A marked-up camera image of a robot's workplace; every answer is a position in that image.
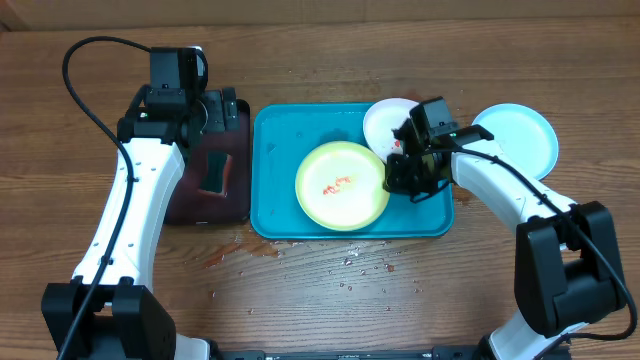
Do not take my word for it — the black rectangular tray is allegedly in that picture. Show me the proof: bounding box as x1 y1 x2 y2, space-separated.
164 99 251 225

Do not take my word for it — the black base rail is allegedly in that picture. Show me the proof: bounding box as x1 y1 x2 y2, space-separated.
209 344 571 360

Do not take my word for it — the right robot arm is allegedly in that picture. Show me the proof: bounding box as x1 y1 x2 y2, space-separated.
384 97 639 360

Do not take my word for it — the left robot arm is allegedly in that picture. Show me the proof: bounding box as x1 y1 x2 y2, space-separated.
41 46 251 359

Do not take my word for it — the green and orange sponge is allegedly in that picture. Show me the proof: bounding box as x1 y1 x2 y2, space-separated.
199 152 232 196

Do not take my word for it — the light blue plate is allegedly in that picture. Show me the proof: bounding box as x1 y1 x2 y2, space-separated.
472 103 559 180

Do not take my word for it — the teal serving tray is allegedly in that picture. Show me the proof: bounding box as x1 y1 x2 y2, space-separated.
250 102 455 240

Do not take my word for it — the yellow green plate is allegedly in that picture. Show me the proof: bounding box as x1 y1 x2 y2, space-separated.
295 141 390 232

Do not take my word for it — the white plate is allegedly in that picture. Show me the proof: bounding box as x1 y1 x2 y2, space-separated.
363 98 418 162

